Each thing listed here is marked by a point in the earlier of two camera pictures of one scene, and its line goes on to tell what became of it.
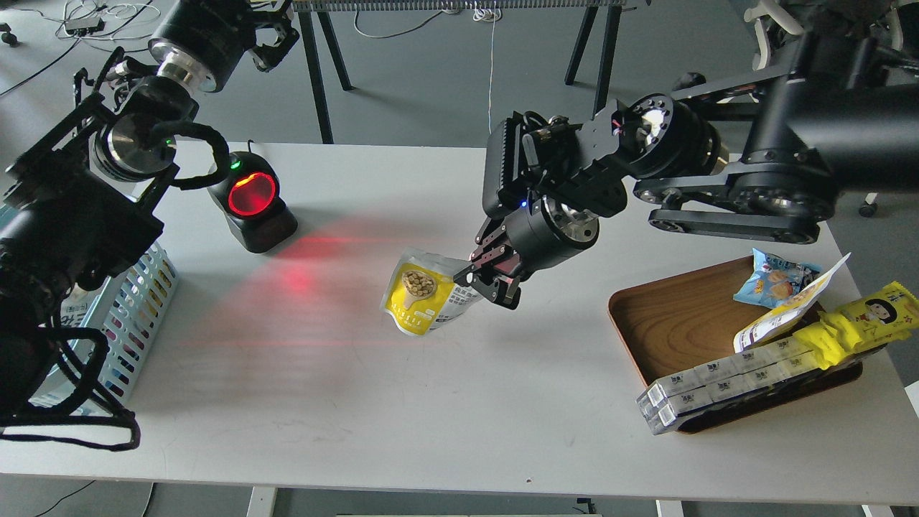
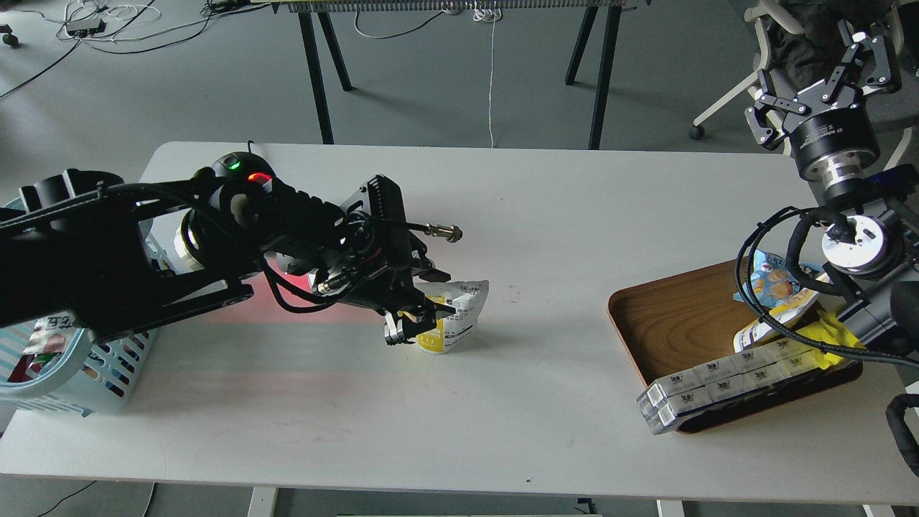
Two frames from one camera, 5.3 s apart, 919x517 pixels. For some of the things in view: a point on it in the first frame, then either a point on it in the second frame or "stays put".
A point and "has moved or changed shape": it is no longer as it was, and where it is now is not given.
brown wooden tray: (671, 322) stays put
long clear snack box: (672, 396) stays put
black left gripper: (199, 42) → (395, 267)
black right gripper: (538, 233) → (834, 141)
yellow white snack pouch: (420, 293) has moved or changed shape
